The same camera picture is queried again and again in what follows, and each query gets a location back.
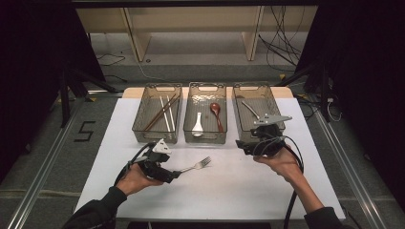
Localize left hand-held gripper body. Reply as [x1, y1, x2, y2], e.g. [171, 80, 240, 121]
[138, 137, 173, 183]

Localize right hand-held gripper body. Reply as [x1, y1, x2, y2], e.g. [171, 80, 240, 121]
[251, 114, 293, 156]

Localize metal table knife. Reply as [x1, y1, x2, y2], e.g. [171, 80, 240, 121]
[241, 100, 261, 120]

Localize metal fork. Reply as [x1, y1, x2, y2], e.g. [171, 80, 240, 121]
[178, 156, 213, 175]

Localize clear grey plastic bin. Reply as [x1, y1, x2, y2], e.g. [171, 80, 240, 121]
[183, 82, 229, 145]
[131, 83, 183, 145]
[231, 82, 287, 144]

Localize brown wooden chopstick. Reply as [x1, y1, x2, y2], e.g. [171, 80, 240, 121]
[147, 95, 181, 133]
[143, 94, 178, 132]

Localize white ceramic spoon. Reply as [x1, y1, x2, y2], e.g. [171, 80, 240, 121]
[191, 112, 204, 137]

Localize reddish brown wooden spoon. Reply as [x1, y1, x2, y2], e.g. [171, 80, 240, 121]
[209, 102, 224, 133]

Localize person's left hand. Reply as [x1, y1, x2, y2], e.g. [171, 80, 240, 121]
[115, 163, 165, 197]

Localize person's right hand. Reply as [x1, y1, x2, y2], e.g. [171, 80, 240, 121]
[253, 147, 304, 184]

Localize white table cover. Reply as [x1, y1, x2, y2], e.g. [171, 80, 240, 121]
[73, 96, 347, 222]

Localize black metal stand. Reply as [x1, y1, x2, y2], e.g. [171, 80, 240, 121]
[58, 66, 118, 128]
[276, 60, 332, 123]

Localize dark curtain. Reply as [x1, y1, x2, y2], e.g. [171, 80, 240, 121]
[295, 4, 405, 201]
[0, 6, 106, 182]

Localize beige wooden desk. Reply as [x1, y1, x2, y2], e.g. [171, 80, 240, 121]
[75, 5, 319, 63]

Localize left hand-held gripper cable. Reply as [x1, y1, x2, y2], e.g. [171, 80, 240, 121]
[114, 141, 157, 186]

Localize white cable with plug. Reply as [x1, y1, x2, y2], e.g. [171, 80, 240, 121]
[326, 96, 343, 122]

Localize aluminium floor rail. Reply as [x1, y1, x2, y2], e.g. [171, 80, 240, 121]
[6, 98, 87, 229]
[313, 109, 388, 229]

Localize bundle of black cables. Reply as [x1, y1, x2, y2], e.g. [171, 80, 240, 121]
[258, 5, 307, 73]

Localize white floor cable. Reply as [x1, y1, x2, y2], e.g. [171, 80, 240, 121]
[135, 53, 166, 82]

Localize black floor cable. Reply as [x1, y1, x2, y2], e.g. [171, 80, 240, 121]
[96, 52, 128, 84]

